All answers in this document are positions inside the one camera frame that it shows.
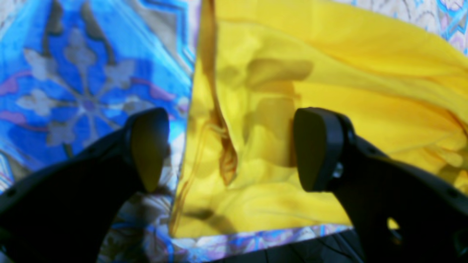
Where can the yellow T-shirt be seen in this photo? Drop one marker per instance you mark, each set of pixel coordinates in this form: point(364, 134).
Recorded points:
point(258, 61)

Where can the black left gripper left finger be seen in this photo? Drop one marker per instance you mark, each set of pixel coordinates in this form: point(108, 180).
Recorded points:
point(62, 213)

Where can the patterned blue tile tablecloth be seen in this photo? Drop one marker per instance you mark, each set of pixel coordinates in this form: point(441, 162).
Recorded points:
point(74, 71)

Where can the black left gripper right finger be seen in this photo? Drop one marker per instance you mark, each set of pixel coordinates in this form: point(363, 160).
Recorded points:
point(401, 213)

